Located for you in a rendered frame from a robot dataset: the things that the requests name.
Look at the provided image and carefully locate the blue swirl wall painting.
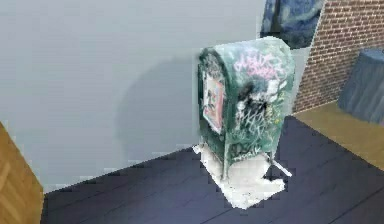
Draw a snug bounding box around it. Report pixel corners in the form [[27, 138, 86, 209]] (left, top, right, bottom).
[[259, 0, 326, 50]]

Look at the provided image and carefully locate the brown wooden cupboard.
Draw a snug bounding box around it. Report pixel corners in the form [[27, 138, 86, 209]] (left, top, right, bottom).
[[0, 121, 45, 224]]

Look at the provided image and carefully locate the green graffiti mailbox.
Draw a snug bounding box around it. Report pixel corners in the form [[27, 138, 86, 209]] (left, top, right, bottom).
[[192, 35, 296, 211]]

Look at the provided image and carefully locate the grey-blue round bin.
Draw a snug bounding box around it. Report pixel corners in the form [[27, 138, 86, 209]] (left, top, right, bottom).
[[337, 48, 384, 125]]

